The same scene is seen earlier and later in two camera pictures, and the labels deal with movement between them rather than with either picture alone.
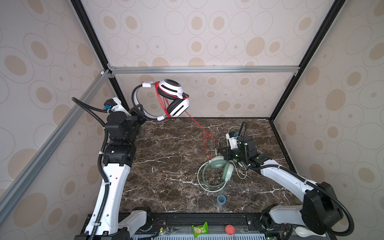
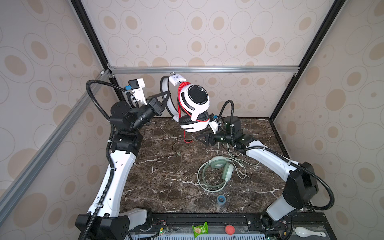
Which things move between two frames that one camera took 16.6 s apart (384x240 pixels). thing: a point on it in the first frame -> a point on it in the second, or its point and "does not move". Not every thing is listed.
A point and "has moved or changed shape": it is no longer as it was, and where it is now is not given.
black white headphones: (171, 91) has moved or changed shape
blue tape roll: (221, 199) does not move
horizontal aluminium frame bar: (158, 69) does not move
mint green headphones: (218, 162) does not move
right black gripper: (227, 154) -> (208, 136)
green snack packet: (199, 229) does not move
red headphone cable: (175, 106) -> (181, 106)
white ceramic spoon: (303, 232) does not move
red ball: (229, 229) does not move
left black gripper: (134, 110) -> (155, 105)
